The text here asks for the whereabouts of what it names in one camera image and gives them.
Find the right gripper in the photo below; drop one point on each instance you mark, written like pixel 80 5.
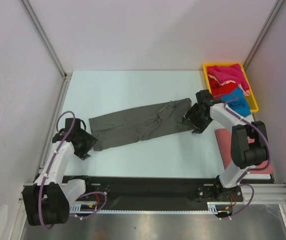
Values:
pixel 200 126

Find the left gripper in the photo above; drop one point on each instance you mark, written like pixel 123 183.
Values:
pixel 89 139

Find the dark grey t-shirt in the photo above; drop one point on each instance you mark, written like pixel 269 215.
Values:
pixel 139 124

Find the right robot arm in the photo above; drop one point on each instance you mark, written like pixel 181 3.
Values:
pixel 249 142

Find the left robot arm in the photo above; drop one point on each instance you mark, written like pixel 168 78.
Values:
pixel 47 201

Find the folded dusty red t-shirt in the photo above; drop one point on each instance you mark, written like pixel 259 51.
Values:
pixel 224 138

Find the blue t-shirt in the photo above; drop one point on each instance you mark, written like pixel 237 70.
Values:
pixel 236 101

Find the yellow plastic bin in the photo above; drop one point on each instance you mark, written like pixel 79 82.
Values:
pixel 250 98

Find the magenta pink t-shirt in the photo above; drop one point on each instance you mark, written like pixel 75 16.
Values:
pixel 229 74

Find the white slotted cable duct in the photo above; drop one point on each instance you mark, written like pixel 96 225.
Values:
pixel 83 210

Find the left aluminium frame post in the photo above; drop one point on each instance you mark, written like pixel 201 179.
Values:
pixel 36 23

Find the aluminium frame post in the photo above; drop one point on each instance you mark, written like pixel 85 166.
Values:
pixel 276 9
pixel 36 23

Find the right aluminium frame post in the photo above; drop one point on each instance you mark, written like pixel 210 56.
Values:
pixel 276 9

